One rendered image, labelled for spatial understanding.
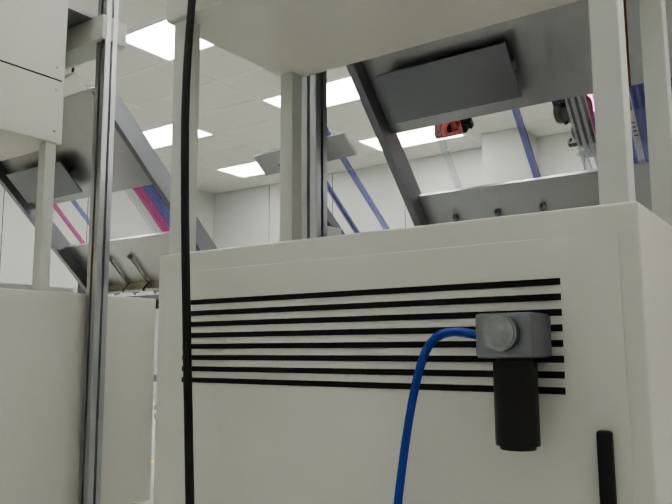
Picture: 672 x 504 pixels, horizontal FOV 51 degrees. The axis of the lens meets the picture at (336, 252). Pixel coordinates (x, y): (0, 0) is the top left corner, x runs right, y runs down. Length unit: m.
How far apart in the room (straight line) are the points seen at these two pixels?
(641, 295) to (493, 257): 0.16
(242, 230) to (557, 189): 9.89
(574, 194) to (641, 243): 0.93
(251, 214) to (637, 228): 10.65
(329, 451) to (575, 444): 0.30
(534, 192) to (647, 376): 1.00
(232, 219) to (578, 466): 10.93
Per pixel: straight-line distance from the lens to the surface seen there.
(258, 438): 0.98
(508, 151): 8.61
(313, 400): 0.92
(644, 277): 0.76
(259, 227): 11.16
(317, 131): 1.50
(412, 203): 1.77
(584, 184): 1.67
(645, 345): 0.75
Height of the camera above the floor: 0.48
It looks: 8 degrees up
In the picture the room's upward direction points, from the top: straight up
